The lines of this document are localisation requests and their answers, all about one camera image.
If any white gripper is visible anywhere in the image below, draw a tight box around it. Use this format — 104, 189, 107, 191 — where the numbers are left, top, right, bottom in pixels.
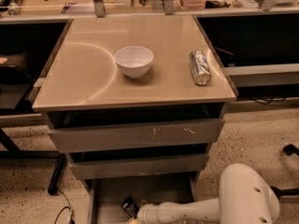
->
126, 204, 157, 224

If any black rxbar chocolate wrapper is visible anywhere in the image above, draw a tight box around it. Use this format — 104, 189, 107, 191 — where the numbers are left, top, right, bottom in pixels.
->
121, 197, 139, 218

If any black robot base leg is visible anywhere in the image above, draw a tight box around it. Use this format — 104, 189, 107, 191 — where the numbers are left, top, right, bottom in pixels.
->
270, 186, 299, 200

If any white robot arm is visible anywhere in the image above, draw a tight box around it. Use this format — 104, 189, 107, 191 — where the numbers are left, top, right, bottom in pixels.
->
126, 163, 280, 224

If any open bottom grey drawer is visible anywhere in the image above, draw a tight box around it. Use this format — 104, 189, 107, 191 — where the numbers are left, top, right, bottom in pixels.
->
87, 173, 195, 224

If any middle grey drawer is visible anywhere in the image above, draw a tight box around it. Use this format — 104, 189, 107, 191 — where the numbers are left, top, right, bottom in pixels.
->
69, 154, 209, 180

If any top grey drawer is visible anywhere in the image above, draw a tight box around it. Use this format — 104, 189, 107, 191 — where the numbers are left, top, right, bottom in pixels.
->
49, 119, 224, 153

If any grey drawer cabinet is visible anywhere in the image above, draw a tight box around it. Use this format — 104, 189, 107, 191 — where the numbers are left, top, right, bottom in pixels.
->
32, 14, 239, 224

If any black desk leg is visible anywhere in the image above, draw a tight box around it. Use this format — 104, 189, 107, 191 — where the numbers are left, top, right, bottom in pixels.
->
48, 154, 65, 195

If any white bowl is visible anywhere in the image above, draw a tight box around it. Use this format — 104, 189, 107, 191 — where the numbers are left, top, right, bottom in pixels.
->
114, 46, 154, 78

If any black caster wheel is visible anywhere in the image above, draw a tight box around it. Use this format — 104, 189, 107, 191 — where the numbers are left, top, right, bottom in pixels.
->
283, 144, 299, 156

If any silver drink can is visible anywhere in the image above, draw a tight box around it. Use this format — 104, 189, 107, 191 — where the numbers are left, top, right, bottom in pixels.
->
189, 50, 211, 86

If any black floor cable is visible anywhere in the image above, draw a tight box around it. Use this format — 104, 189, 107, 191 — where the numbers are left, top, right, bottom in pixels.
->
53, 189, 77, 224

